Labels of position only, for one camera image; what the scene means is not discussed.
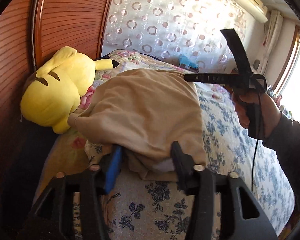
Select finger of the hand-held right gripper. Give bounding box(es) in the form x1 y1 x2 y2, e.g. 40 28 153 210
184 73 208 82

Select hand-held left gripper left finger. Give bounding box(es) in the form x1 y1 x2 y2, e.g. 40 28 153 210
22 146 123 240

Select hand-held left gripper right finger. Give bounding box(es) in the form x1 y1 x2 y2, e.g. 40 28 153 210
170 141 278 240

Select beige printed t-shirt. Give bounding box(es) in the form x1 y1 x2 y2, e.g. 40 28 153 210
67 69 207 180

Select person's right forearm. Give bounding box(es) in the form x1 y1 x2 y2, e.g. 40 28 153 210
262 110 300 205

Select person's right hand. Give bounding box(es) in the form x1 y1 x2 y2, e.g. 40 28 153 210
231 90 283 140

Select blue toy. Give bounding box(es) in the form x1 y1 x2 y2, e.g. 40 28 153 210
179 55 200 72

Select white patterned window curtain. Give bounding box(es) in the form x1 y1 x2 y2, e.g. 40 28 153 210
259 10 283 75

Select bed with blue floral sheet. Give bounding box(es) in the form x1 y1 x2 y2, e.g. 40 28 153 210
72 82 295 240

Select circle-patterned sheer curtain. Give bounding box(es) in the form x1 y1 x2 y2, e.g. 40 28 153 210
101 0 248 73

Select yellow plush toy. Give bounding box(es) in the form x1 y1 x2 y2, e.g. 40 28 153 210
20 46 119 134

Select wooden slatted wardrobe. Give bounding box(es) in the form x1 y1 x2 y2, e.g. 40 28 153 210
0 0 118 205

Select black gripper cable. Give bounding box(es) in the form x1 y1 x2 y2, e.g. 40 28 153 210
250 85 263 193

